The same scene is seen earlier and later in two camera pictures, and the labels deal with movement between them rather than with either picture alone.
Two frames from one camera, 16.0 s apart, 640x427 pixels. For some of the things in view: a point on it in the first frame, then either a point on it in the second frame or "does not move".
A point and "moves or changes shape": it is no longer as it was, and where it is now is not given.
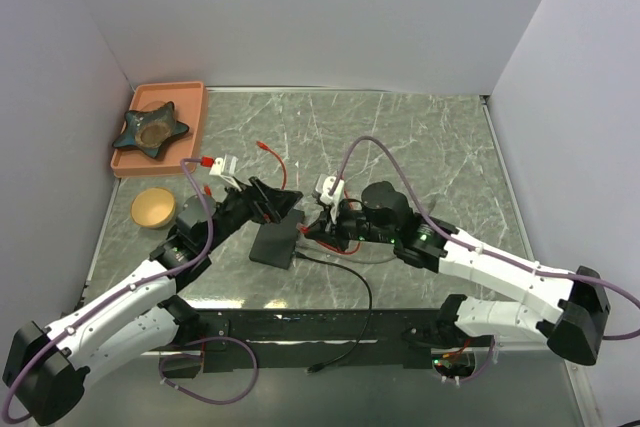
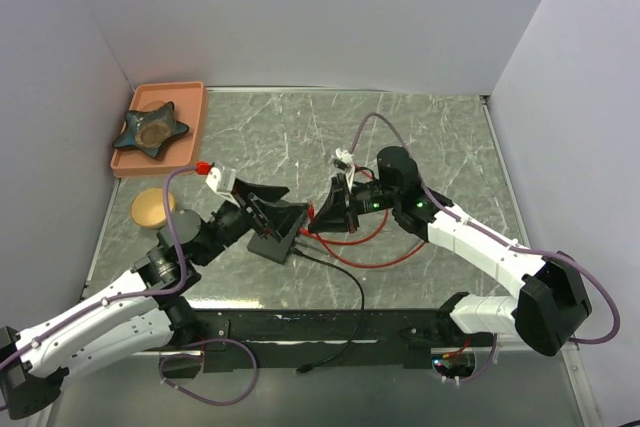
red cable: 266,147 moves or changes shape
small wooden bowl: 152,207 does not move
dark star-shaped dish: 148,128 does not move
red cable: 306,229 -> 344,264
